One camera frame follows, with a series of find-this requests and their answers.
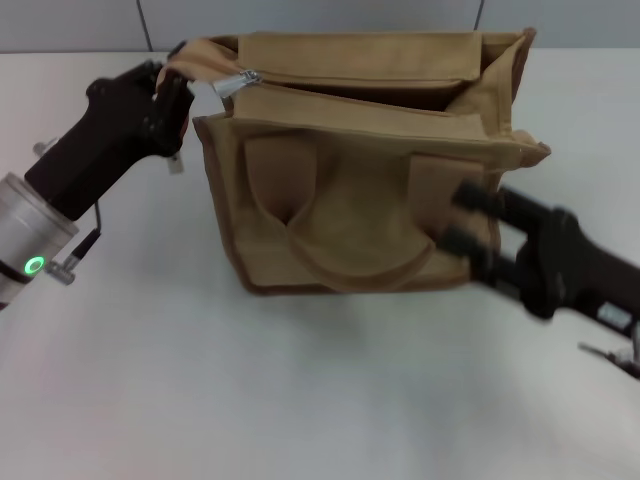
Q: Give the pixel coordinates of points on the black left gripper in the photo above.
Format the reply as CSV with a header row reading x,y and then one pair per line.
x,y
100,145

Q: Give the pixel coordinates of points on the small white tag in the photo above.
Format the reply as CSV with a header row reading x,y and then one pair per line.
x,y
175,165

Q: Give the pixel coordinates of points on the khaki fabric food bag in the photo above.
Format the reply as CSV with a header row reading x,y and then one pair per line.
x,y
360,200

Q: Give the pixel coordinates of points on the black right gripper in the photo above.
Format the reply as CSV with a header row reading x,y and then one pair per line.
x,y
580,275

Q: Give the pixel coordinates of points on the silver zipper pull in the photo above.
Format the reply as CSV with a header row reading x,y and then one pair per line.
x,y
226,86

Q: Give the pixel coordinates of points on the white and silver left robot arm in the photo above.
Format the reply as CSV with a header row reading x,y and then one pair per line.
x,y
30,230

